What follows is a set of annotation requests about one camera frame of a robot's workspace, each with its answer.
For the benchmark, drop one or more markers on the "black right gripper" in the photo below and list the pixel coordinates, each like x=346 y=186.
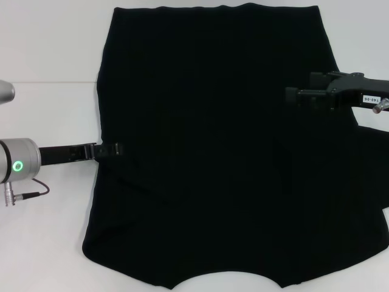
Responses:
x=358 y=91

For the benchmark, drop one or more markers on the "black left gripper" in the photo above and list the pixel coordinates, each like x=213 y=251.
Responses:
x=65 y=153

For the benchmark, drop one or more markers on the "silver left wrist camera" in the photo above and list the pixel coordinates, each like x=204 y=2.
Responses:
x=6 y=92

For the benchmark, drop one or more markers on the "black shirt with FREE print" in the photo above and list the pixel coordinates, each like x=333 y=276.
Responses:
x=218 y=158

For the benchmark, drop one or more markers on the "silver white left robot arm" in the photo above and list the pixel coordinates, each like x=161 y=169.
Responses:
x=18 y=159

